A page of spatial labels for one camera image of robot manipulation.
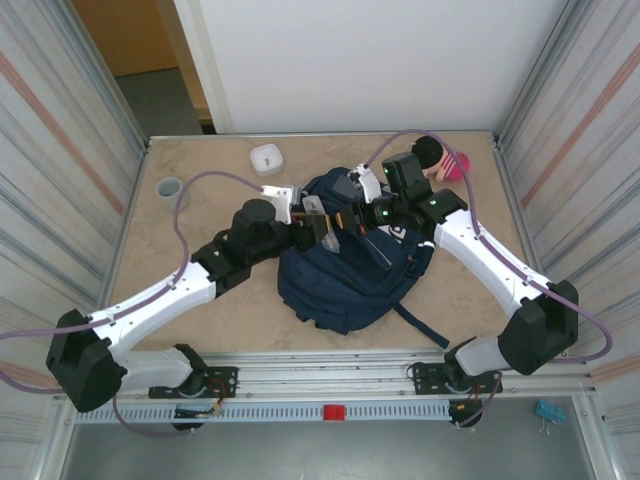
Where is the navy blue backpack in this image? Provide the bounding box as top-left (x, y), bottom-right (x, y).
top-left (277, 167), bottom-right (450, 349)

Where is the pink striped plush doll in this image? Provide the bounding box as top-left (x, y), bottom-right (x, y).
top-left (412, 134), bottom-right (471, 184)

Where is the grey cup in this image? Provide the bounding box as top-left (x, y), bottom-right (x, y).
top-left (155, 177), bottom-right (191, 214)

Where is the corrugated plastic side panel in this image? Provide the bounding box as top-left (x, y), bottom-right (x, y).
top-left (0, 0), bottom-right (151, 480)
top-left (492, 0), bottom-right (640, 480)

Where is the wooden door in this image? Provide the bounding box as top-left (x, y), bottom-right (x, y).
top-left (70, 0), bottom-right (211, 121)

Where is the blue binder clip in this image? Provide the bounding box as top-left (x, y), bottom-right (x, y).
top-left (535, 399), bottom-right (567, 437)

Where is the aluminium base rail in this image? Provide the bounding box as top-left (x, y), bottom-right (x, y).
top-left (54, 348), bottom-right (596, 402)

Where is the white slotted cable duct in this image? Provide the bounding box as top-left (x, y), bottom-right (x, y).
top-left (69, 402), bottom-right (456, 425)

